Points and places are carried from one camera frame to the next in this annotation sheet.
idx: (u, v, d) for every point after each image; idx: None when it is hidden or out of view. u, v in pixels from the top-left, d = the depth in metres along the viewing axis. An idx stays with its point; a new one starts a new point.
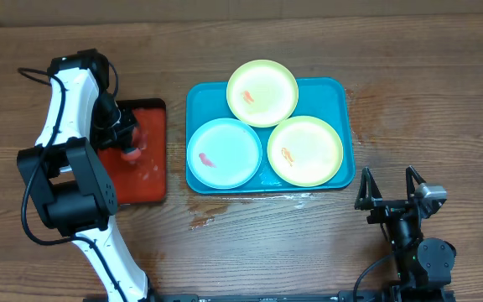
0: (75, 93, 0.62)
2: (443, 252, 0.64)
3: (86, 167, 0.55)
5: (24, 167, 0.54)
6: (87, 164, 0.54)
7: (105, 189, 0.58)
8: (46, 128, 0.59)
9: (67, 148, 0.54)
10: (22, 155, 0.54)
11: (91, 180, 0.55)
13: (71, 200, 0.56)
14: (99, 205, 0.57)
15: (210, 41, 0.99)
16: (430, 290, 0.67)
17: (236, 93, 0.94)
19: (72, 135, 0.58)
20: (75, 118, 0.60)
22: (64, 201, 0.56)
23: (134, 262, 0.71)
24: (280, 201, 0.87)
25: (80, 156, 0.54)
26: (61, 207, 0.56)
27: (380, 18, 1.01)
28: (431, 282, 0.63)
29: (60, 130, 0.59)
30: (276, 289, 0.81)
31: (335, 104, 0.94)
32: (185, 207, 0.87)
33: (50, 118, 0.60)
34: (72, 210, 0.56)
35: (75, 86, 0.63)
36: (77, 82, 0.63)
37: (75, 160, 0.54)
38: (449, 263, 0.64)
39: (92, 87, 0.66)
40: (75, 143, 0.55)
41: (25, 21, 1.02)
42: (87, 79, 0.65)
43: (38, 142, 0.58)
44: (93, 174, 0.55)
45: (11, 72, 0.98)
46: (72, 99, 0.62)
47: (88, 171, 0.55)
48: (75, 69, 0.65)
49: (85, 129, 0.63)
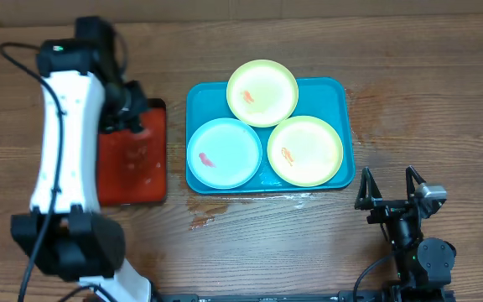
0: (76, 120, 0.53)
2: (443, 252, 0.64)
3: (90, 242, 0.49)
5: (22, 236, 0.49)
6: (92, 239, 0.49)
7: (111, 251, 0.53)
8: (44, 176, 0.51)
9: (70, 221, 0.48)
10: (17, 221, 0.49)
11: (96, 252, 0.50)
13: (75, 261, 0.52)
14: (104, 268, 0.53)
15: (210, 42, 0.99)
16: (430, 290, 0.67)
17: (236, 92, 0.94)
19: (75, 197, 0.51)
20: (78, 167, 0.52)
22: (66, 263, 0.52)
23: (137, 277, 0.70)
24: (280, 201, 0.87)
25: (85, 233, 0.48)
26: (64, 268, 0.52)
27: (380, 18, 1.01)
28: (431, 282, 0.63)
29: (59, 187, 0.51)
30: (276, 289, 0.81)
31: (335, 104, 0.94)
32: (186, 207, 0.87)
33: (46, 165, 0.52)
34: (75, 271, 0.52)
35: (75, 110, 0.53)
36: (78, 102, 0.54)
37: (80, 236, 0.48)
38: (449, 263, 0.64)
39: (96, 93, 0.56)
40: (80, 216, 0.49)
41: (25, 21, 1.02)
42: (91, 85, 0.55)
43: (33, 202, 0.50)
44: (99, 247, 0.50)
45: (10, 72, 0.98)
46: (73, 132, 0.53)
47: (93, 245, 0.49)
48: (75, 71, 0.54)
49: (90, 154, 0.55)
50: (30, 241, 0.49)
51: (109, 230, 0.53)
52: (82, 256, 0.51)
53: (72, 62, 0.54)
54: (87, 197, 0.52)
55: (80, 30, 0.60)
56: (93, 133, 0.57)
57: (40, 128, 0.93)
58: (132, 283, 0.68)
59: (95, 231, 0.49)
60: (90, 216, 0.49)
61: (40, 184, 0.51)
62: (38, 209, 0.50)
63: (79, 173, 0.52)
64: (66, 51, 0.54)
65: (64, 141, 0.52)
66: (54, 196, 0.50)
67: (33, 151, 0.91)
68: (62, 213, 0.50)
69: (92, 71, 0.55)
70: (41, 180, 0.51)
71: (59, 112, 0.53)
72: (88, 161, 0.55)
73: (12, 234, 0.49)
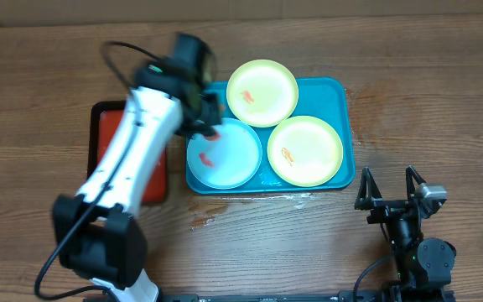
0: (148, 133, 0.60)
2: (443, 253, 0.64)
3: (118, 246, 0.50)
5: (60, 215, 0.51)
6: (120, 243, 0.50)
7: (131, 262, 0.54)
8: (102, 171, 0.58)
9: (109, 217, 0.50)
10: (63, 200, 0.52)
11: (119, 257, 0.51)
13: (96, 260, 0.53)
14: (119, 278, 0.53)
15: (210, 42, 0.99)
16: (430, 290, 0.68)
17: (236, 92, 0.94)
19: (121, 198, 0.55)
20: (133, 174, 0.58)
22: (87, 260, 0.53)
23: (149, 284, 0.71)
24: (280, 201, 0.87)
25: (116, 235, 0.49)
26: (82, 263, 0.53)
27: (380, 18, 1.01)
28: (431, 282, 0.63)
29: (111, 184, 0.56)
30: (276, 289, 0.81)
31: (335, 104, 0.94)
32: (186, 207, 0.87)
33: (110, 162, 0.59)
34: (90, 270, 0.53)
35: (151, 124, 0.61)
36: (155, 117, 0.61)
37: (111, 236, 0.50)
38: (449, 263, 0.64)
39: (172, 121, 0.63)
40: (117, 215, 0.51)
41: (24, 20, 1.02)
42: (169, 107, 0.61)
43: (84, 190, 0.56)
44: (123, 253, 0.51)
45: (10, 72, 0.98)
46: (141, 143, 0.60)
47: (119, 250, 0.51)
48: (162, 91, 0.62)
49: (143, 178, 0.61)
50: (68, 223, 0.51)
51: (137, 242, 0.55)
52: (105, 259, 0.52)
53: (162, 83, 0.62)
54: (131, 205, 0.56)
55: (179, 48, 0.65)
56: (153, 158, 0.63)
57: (39, 128, 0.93)
58: (142, 289, 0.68)
59: (126, 236, 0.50)
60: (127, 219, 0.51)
61: (98, 175, 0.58)
62: (85, 196, 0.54)
63: (133, 179, 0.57)
64: (163, 72, 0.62)
65: (132, 148, 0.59)
66: (105, 190, 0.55)
67: (33, 151, 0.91)
68: (104, 207, 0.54)
69: (176, 95, 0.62)
70: (100, 174, 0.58)
71: (136, 122, 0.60)
72: (144, 174, 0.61)
73: (54, 210, 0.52)
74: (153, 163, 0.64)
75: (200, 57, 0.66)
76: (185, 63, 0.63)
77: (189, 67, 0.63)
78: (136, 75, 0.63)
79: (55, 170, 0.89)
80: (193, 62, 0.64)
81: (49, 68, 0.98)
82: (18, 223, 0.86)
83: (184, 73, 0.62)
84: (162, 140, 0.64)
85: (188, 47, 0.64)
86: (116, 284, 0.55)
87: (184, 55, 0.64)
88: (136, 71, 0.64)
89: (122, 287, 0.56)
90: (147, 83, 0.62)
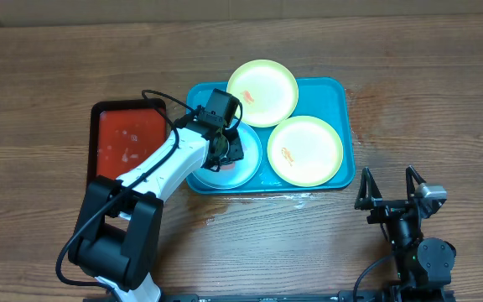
0: (184, 154, 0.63)
2: (443, 253, 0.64)
3: (143, 230, 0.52)
5: (95, 193, 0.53)
6: (146, 228, 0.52)
7: (143, 260, 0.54)
8: (137, 169, 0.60)
9: (142, 200, 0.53)
10: (100, 180, 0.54)
11: (138, 245, 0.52)
13: (110, 248, 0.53)
14: (126, 276, 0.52)
15: (210, 42, 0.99)
16: (430, 290, 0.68)
17: (236, 92, 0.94)
19: (153, 190, 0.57)
20: (167, 177, 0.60)
22: (101, 247, 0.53)
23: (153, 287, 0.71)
24: (280, 201, 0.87)
25: (147, 216, 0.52)
26: (95, 250, 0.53)
27: (380, 18, 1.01)
28: (431, 282, 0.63)
29: (147, 178, 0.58)
30: (276, 289, 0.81)
31: (335, 104, 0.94)
32: (185, 207, 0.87)
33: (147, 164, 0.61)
34: (101, 259, 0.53)
35: (187, 148, 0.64)
36: (191, 146, 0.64)
37: (142, 218, 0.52)
38: (449, 263, 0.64)
39: (199, 157, 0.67)
40: (151, 201, 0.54)
41: (23, 20, 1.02)
42: (201, 148, 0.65)
43: (121, 176, 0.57)
44: (143, 241, 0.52)
45: (9, 71, 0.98)
46: (175, 157, 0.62)
47: (142, 236, 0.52)
48: (196, 135, 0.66)
49: (166, 192, 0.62)
50: (100, 200, 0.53)
51: (153, 242, 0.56)
52: (121, 247, 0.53)
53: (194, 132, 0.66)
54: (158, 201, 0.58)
55: (213, 101, 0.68)
56: (176, 182, 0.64)
57: (39, 128, 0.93)
58: (145, 292, 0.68)
59: (153, 221, 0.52)
60: (158, 208, 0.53)
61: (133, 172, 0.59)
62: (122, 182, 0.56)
63: (166, 179, 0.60)
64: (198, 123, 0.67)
65: (169, 158, 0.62)
66: (142, 179, 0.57)
67: (33, 151, 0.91)
68: (138, 192, 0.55)
69: (208, 143, 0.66)
70: (136, 170, 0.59)
71: (174, 144, 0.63)
72: (168, 190, 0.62)
73: (90, 186, 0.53)
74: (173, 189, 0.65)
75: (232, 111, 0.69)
76: (218, 117, 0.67)
77: (220, 121, 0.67)
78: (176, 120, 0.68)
79: (55, 170, 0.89)
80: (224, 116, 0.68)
81: (49, 68, 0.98)
82: (18, 223, 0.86)
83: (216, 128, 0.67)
84: (189, 168, 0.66)
85: (222, 100, 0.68)
86: (119, 285, 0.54)
87: (217, 107, 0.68)
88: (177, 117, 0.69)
89: (126, 289, 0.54)
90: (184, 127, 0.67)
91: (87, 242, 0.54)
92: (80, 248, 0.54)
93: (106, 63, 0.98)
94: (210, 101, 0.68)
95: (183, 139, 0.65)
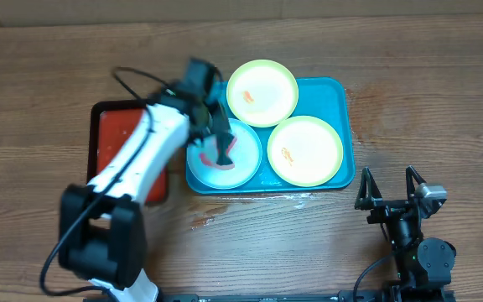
0: (160, 139, 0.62)
2: (443, 252, 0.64)
3: (123, 236, 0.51)
5: (70, 205, 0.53)
6: (126, 232, 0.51)
7: (132, 258, 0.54)
8: (112, 167, 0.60)
9: (117, 205, 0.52)
10: (73, 192, 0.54)
11: (122, 249, 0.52)
13: (96, 254, 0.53)
14: (117, 275, 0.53)
15: (210, 41, 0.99)
16: (430, 290, 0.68)
17: (236, 92, 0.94)
19: (128, 190, 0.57)
20: (142, 169, 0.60)
22: (88, 253, 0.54)
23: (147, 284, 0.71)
24: (280, 201, 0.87)
25: (123, 221, 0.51)
26: (82, 257, 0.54)
27: (380, 18, 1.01)
28: (431, 282, 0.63)
29: (121, 178, 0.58)
30: (276, 289, 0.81)
31: (335, 104, 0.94)
32: (185, 207, 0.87)
33: (121, 159, 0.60)
34: (90, 263, 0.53)
35: (163, 129, 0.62)
36: (167, 127, 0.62)
37: (119, 224, 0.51)
38: (449, 263, 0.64)
39: (182, 132, 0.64)
40: (126, 205, 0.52)
41: (23, 20, 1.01)
42: (179, 126, 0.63)
43: (95, 182, 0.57)
44: (127, 244, 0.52)
45: (9, 71, 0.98)
46: (153, 143, 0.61)
47: (123, 240, 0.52)
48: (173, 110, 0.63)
49: (149, 179, 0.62)
50: (76, 211, 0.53)
51: (141, 239, 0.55)
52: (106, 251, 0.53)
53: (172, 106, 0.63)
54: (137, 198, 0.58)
55: (189, 70, 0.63)
56: (159, 164, 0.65)
57: (39, 128, 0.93)
58: (141, 289, 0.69)
59: (132, 226, 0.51)
60: (135, 210, 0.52)
61: (109, 172, 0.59)
62: (94, 187, 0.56)
63: (142, 175, 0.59)
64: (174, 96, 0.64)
65: (142, 148, 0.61)
66: (115, 182, 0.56)
67: (33, 151, 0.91)
68: (113, 196, 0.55)
69: (185, 117, 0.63)
70: (111, 169, 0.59)
71: (148, 129, 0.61)
72: (151, 174, 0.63)
73: (63, 200, 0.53)
74: (158, 169, 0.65)
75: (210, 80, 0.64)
76: (195, 87, 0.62)
77: (197, 91, 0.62)
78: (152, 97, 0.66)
79: (55, 170, 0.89)
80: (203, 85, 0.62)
81: (49, 68, 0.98)
82: (18, 223, 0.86)
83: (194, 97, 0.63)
84: (171, 148, 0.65)
85: (197, 69, 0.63)
86: (115, 283, 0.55)
87: (194, 77, 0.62)
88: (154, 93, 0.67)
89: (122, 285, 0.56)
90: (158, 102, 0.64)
91: (74, 250, 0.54)
92: (67, 257, 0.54)
93: (106, 63, 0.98)
94: (185, 72, 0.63)
95: (158, 120, 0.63)
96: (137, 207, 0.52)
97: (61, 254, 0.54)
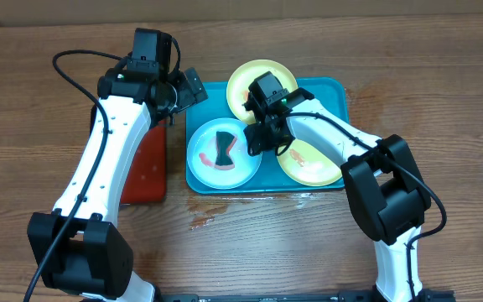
0: (120, 140, 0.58)
2: (272, 82, 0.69)
3: (101, 256, 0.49)
5: (38, 235, 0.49)
6: (103, 254, 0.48)
7: (119, 270, 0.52)
8: (74, 184, 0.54)
9: (87, 227, 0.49)
10: (38, 221, 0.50)
11: (105, 269, 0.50)
13: (80, 274, 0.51)
14: (106, 288, 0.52)
15: (210, 41, 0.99)
16: (291, 96, 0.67)
17: (236, 92, 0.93)
19: (97, 208, 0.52)
20: (108, 180, 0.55)
22: (72, 276, 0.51)
23: (143, 286, 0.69)
24: (280, 201, 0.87)
25: (98, 244, 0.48)
26: (68, 281, 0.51)
27: (379, 18, 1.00)
28: (261, 85, 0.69)
29: (85, 195, 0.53)
30: (276, 289, 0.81)
31: (336, 104, 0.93)
32: (186, 207, 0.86)
33: (80, 174, 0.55)
34: (76, 284, 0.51)
35: (122, 128, 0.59)
36: (126, 124, 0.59)
37: (93, 246, 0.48)
38: (274, 87, 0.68)
39: (141, 124, 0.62)
40: (96, 226, 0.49)
41: (21, 19, 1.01)
42: (141, 117, 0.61)
43: (58, 205, 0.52)
44: (108, 262, 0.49)
45: (8, 71, 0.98)
46: (116, 147, 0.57)
47: (102, 260, 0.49)
48: (127, 99, 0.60)
49: (118, 187, 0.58)
50: (47, 240, 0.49)
51: (122, 250, 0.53)
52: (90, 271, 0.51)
53: (128, 91, 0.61)
54: (108, 214, 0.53)
55: (141, 44, 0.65)
56: (127, 167, 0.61)
57: (39, 127, 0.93)
58: (137, 292, 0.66)
59: (108, 246, 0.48)
60: (107, 227, 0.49)
61: (70, 190, 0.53)
62: (60, 212, 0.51)
63: (107, 188, 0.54)
64: (127, 80, 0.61)
65: (103, 153, 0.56)
66: (80, 201, 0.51)
67: (33, 151, 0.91)
68: (82, 219, 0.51)
69: (147, 99, 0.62)
70: (72, 187, 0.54)
71: (106, 129, 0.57)
72: (119, 182, 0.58)
73: (28, 231, 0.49)
74: (127, 171, 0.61)
75: (162, 49, 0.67)
76: (150, 61, 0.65)
77: (153, 65, 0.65)
78: (98, 89, 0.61)
79: (56, 170, 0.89)
80: (156, 58, 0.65)
81: (49, 68, 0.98)
82: (18, 223, 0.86)
83: (150, 75, 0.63)
84: (133, 147, 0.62)
85: (149, 42, 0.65)
86: (106, 296, 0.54)
87: (147, 53, 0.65)
88: (99, 83, 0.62)
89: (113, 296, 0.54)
90: (111, 91, 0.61)
91: (56, 275, 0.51)
92: (51, 283, 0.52)
93: (106, 64, 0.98)
94: (137, 46, 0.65)
95: (113, 117, 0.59)
96: (109, 226, 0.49)
97: (45, 281, 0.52)
